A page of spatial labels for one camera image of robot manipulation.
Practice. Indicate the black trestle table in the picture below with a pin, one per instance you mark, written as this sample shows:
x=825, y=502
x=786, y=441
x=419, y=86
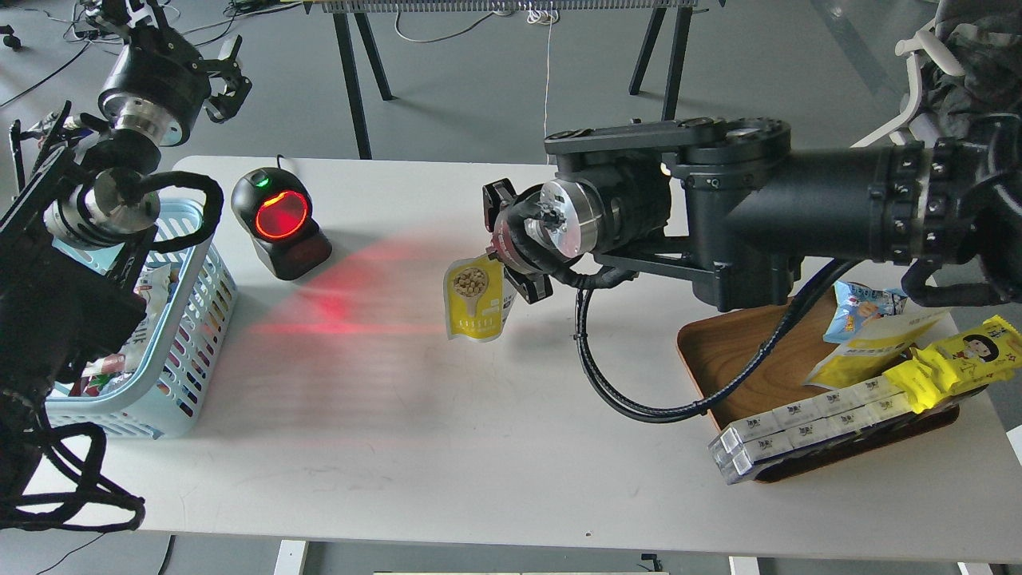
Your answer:
x=487, y=86

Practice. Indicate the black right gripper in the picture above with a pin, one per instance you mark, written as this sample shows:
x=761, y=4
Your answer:
x=539, y=234

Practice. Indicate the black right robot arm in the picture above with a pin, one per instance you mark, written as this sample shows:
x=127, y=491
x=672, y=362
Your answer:
x=730, y=207

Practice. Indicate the yellow flat snack pouch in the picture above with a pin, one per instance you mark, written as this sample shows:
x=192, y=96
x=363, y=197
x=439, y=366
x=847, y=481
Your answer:
x=873, y=348

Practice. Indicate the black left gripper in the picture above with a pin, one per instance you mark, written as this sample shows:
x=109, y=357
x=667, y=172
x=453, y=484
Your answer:
x=155, y=88

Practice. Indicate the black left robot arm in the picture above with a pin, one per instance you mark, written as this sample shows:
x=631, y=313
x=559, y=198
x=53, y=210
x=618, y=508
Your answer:
x=83, y=221

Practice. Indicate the blue snack bag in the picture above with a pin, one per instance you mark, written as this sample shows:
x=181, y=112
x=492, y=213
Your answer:
x=857, y=305

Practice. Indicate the white red snack bag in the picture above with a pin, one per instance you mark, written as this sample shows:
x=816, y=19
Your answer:
x=155, y=286

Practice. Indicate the clear boxed snack pack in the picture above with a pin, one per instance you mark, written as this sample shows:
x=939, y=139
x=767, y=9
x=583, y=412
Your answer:
x=801, y=460
x=833, y=414

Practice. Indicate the light blue plastic basket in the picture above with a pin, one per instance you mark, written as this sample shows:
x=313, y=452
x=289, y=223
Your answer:
x=164, y=397

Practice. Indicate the black barcode scanner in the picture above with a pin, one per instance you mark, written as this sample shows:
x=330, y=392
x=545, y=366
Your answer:
x=275, y=208

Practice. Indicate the bright yellow snack bag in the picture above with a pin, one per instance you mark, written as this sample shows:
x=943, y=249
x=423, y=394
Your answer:
x=958, y=364

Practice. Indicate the yellow chickpea snack pouch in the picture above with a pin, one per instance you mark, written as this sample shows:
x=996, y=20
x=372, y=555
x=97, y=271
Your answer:
x=478, y=299

